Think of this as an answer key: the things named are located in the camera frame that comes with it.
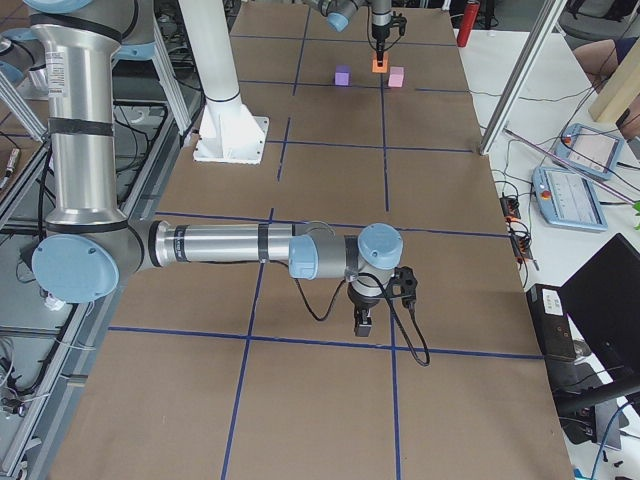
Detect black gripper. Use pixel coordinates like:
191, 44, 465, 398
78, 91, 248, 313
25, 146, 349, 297
371, 13, 390, 65
347, 284, 382, 337

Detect orange foam cube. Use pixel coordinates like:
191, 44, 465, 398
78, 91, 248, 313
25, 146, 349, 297
371, 55, 389, 74

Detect light pink foam cube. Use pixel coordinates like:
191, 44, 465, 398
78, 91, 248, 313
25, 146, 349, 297
388, 66, 405, 88

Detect dark purple foam cube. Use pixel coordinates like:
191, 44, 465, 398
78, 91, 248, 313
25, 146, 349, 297
334, 65, 351, 87

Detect red fire extinguisher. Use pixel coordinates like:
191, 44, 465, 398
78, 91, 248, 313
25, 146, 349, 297
456, 0, 480, 48

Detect person's leg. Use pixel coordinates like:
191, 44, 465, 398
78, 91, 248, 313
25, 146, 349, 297
573, 36, 639, 91

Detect black laptop computer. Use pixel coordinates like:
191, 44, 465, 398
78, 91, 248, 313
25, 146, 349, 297
526, 233, 639, 416

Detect upper teach pendant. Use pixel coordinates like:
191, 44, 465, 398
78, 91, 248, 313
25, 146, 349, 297
555, 123, 623, 180

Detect teach pendant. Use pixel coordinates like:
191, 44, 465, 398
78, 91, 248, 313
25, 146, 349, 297
555, 123, 623, 180
532, 166, 608, 232

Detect lower teach pendant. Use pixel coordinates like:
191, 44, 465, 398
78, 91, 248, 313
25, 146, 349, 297
532, 166, 608, 232

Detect wooden beam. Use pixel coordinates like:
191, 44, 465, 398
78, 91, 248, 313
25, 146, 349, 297
589, 43, 639, 123

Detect black camera cable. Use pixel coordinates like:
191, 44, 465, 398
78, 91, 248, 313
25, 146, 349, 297
292, 274, 432, 368
367, 9, 407, 54

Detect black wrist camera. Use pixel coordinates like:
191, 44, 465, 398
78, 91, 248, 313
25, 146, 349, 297
389, 12, 407, 37
387, 266, 418, 310

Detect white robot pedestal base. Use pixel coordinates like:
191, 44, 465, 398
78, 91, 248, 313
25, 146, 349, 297
179, 0, 269, 164

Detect black orange cable connectors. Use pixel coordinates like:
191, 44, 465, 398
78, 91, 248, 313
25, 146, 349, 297
499, 194, 539, 270

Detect aluminium frame post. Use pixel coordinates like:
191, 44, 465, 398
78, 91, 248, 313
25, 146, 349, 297
479, 0, 566, 155

